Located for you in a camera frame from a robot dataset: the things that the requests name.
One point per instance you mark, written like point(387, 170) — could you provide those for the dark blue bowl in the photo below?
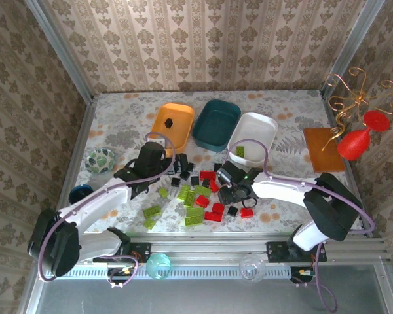
point(80, 193)

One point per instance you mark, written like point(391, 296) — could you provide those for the wooden board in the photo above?
point(324, 153)

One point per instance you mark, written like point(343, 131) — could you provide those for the aluminium frame post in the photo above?
point(357, 42)
point(59, 49)

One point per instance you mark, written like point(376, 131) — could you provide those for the floral tablecloth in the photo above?
point(124, 114)

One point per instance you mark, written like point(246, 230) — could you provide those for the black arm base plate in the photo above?
point(141, 252)
point(276, 252)

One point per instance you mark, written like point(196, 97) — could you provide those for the aluminium table edge beam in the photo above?
point(72, 163)
point(352, 173)

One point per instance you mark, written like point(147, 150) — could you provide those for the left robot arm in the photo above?
point(98, 202)

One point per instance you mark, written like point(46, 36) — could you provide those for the grey metal panel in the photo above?
point(216, 297)

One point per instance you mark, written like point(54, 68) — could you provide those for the red hourglass vase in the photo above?
point(353, 144)

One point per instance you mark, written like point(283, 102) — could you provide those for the orange plastic container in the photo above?
point(180, 131)

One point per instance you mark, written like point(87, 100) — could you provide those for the green patterned bowl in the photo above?
point(100, 161)

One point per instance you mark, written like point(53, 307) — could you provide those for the teal glass globe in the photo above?
point(158, 266)

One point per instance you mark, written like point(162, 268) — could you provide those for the teal plastic container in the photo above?
point(216, 127)

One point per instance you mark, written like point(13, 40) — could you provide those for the white plastic container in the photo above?
point(255, 137)

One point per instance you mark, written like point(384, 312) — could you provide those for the black electronics box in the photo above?
point(303, 274)
point(119, 272)

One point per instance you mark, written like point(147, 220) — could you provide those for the clear glass globe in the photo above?
point(252, 268)

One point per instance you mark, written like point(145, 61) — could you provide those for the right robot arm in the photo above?
point(281, 189)

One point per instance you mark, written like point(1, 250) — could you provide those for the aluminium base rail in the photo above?
point(209, 248)

